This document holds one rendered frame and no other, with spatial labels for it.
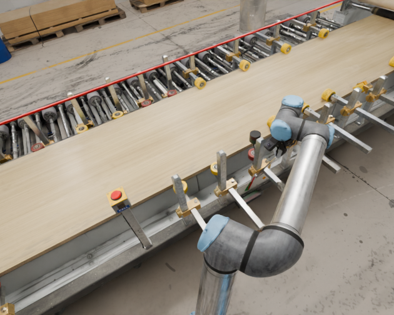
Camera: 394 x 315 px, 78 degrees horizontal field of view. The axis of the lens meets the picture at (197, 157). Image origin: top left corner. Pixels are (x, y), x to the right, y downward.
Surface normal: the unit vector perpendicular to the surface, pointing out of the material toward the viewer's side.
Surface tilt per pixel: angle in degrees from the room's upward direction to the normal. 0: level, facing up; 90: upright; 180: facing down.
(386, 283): 0
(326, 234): 0
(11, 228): 0
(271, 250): 12
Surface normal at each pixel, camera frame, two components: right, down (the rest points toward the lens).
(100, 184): -0.09, -0.66
